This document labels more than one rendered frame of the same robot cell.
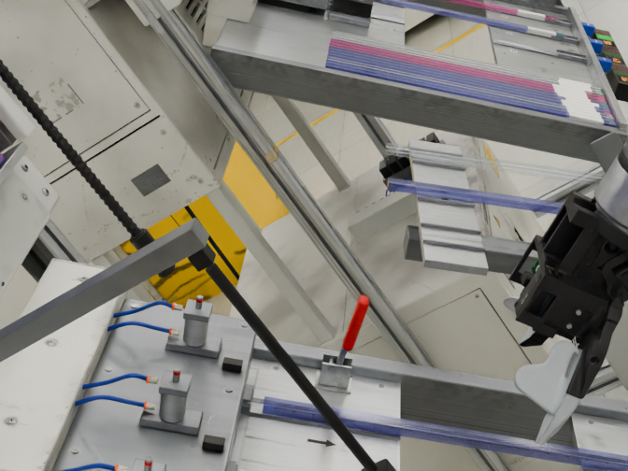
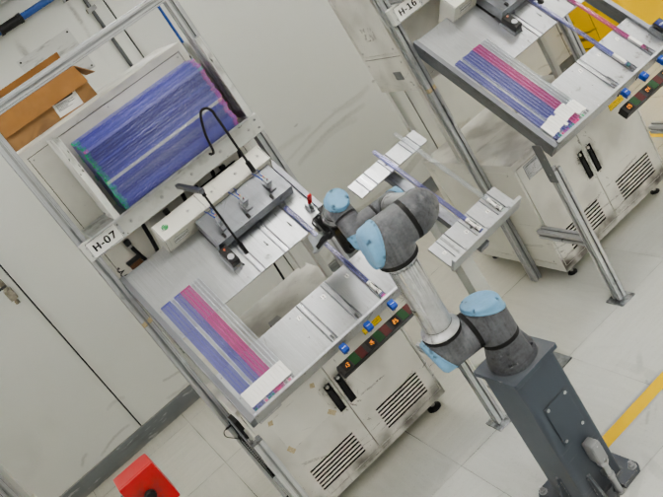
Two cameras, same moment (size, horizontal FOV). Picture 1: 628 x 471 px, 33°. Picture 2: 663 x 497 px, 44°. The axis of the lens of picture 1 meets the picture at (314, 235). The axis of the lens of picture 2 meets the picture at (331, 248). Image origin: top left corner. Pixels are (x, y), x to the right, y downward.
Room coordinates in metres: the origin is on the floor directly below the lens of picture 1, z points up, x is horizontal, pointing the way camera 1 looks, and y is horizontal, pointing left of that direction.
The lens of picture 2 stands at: (-0.77, -2.09, 1.95)
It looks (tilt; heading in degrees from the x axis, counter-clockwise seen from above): 22 degrees down; 52
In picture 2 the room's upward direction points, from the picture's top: 34 degrees counter-clockwise
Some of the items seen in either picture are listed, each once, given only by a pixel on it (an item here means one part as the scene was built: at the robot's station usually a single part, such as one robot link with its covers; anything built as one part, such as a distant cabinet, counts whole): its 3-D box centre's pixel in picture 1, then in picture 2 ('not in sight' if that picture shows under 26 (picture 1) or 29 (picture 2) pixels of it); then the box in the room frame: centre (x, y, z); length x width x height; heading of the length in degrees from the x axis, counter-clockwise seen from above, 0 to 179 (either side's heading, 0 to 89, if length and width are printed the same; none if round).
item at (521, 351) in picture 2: not in sight; (505, 345); (0.67, -0.68, 0.60); 0.15 x 0.15 x 0.10
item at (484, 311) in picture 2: not in sight; (485, 317); (0.66, -0.68, 0.72); 0.13 x 0.12 x 0.14; 149
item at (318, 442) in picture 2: not in sight; (314, 384); (0.76, 0.46, 0.31); 0.70 x 0.65 x 0.62; 159
